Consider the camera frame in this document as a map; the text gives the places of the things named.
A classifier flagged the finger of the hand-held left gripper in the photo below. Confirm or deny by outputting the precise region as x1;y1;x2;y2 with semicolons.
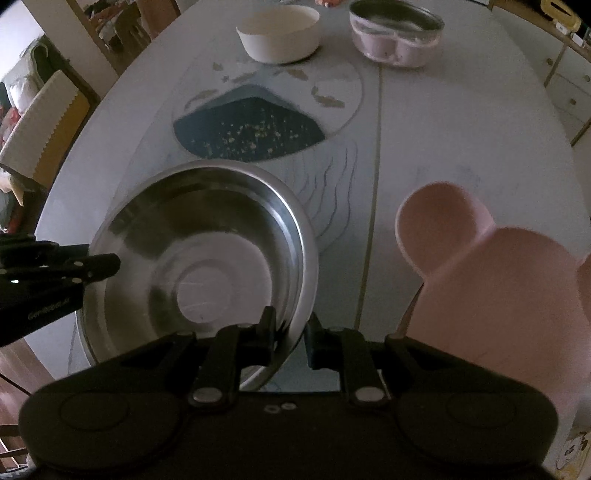
0;234;90;274
44;253;122;289

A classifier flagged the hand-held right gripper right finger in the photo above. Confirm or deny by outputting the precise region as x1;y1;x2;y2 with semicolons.
305;313;472;411

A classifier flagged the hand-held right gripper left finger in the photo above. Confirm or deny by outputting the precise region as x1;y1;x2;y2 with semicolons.
98;305;278;409

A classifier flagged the stainless steel bowl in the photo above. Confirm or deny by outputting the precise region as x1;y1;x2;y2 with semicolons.
76;159;320;393

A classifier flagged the pink bear-shaped plate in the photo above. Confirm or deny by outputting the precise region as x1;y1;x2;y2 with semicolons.
394;181;591;431

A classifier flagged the chair with scalloped cream cover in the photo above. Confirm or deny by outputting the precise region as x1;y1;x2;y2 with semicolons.
0;69;100;197

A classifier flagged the green and pink cloth pile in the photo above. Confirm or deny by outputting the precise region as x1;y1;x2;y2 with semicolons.
0;36;57;125

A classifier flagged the plain wooden chair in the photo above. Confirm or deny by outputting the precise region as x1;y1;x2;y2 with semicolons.
90;0;181;77

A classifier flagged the cartoon printed cloth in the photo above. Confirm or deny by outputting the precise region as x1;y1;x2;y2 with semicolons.
551;422;591;480

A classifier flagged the cream ceramic bowl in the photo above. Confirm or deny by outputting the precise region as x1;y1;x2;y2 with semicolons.
235;4;322;64

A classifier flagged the glass container with steel lid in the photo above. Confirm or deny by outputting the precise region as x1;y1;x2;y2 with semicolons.
348;0;445;69

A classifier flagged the yellow tissue box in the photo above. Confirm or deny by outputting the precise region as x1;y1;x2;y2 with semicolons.
540;0;585;28

